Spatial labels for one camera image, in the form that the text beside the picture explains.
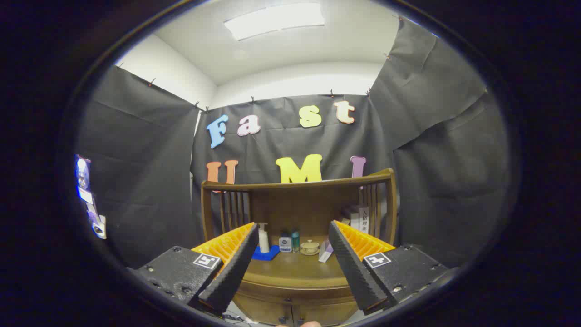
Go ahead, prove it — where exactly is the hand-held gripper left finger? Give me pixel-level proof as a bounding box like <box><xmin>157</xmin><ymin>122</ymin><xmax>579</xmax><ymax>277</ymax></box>
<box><xmin>128</xmin><ymin>222</ymin><xmax>260</xmax><ymax>316</ymax></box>

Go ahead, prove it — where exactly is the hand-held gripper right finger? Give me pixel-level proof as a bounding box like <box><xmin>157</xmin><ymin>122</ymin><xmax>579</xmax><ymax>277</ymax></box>
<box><xmin>328</xmin><ymin>220</ymin><xmax>451</xmax><ymax>315</ymax></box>

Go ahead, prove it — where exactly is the wooden cabinet door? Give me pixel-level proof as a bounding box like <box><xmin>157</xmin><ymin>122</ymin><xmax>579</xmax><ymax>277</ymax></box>
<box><xmin>293</xmin><ymin>301</ymin><xmax>359</xmax><ymax>327</ymax></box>
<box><xmin>236</xmin><ymin>294</ymin><xmax>294</xmax><ymax>327</ymax></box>

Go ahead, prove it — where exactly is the wooden countertop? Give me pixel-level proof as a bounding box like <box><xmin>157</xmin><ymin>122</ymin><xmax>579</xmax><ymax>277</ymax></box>
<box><xmin>244</xmin><ymin>235</ymin><xmax>351</xmax><ymax>289</ymax></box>

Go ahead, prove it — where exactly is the wooden cabinet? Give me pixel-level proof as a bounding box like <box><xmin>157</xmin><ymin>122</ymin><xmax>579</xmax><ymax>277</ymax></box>
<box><xmin>201</xmin><ymin>168</ymin><xmax>398</xmax><ymax>327</ymax></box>

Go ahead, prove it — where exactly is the purple book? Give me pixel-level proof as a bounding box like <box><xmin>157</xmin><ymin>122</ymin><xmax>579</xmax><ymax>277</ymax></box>
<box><xmin>318</xmin><ymin>238</ymin><xmax>334</xmax><ymax>263</ymax></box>

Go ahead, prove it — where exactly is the blue folded cloth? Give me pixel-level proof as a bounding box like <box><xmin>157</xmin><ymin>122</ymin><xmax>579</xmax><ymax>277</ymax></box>
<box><xmin>252</xmin><ymin>245</ymin><xmax>281</xmax><ymax>261</ymax></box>

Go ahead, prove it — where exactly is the white pump bottle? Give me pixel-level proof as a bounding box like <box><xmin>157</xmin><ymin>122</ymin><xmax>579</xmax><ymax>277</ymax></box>
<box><xmin>258</xmin><ymin>223</ymin><xmax>271</xmax><ymax>253</ymax></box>

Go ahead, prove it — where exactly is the patterned cover book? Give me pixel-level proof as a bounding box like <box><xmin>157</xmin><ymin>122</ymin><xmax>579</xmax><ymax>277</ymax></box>
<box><xmin>341</xmin><ymin>205</ymin><xmax>360</xmax><ymax>230</ymax></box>

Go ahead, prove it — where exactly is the ceiling light panel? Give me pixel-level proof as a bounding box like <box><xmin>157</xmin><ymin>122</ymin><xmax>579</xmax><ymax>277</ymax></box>
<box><xmin>223</xmin><ymin>2</ymin><xmax>325</xmax><ymax>41</ymax></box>

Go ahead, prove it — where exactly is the printed wall poster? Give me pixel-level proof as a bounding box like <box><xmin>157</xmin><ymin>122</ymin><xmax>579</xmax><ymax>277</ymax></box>
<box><xmin>75</xmin><ymin>154</ymin><xmax>107</xmax><ymax>240</ymax></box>

